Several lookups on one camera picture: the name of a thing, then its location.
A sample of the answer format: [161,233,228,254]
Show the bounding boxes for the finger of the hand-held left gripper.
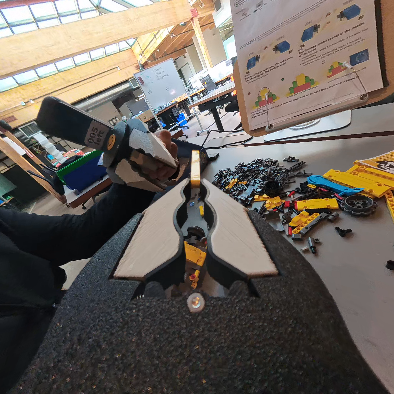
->
[115,158,168,193]
[129,128,180,170]

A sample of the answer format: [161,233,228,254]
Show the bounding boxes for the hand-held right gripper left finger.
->
[113,179,190,281]

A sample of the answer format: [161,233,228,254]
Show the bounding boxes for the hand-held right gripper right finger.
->
[202,179,279,277]

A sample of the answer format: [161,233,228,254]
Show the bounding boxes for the yellow toy block vehicle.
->
[182,226,210,290]

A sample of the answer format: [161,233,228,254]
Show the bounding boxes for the short yellow brick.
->
[190,150,202,188]

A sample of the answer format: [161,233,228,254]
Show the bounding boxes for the pile of small dark pieces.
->
[212,155,353,256]

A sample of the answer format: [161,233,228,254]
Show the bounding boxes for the person's left forearm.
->
[0,182,156,268]

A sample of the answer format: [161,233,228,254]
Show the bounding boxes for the neighbouring desk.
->
[188,81,237,131]

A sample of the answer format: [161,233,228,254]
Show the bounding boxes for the grey desk with wooden edge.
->
[185,103,394,394]

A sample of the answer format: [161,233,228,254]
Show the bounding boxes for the person's left hand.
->
[148,129,180,182]

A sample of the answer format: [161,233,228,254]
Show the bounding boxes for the blue cardboard box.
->
[171,139,213,182]

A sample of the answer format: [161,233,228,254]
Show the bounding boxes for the blue and green storage bins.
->
[56,150,108,191]

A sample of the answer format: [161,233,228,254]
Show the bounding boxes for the whiteboard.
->
[133,58,187,110]

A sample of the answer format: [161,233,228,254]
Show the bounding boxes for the blue curved piece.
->
[307,175,365,196]

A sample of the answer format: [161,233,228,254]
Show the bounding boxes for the group of yellow beams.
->
[323,158,394,222]

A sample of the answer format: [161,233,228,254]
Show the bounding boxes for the person's torso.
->
[0,231,66,394]

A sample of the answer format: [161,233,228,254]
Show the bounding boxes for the yellow sticker sheet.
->
[354,150,394,174]

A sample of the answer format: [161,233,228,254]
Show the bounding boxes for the wooden board with instruction sheet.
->
[229,0,394,137]

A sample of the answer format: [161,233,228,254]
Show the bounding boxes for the black cable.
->
[200,129,256,148]

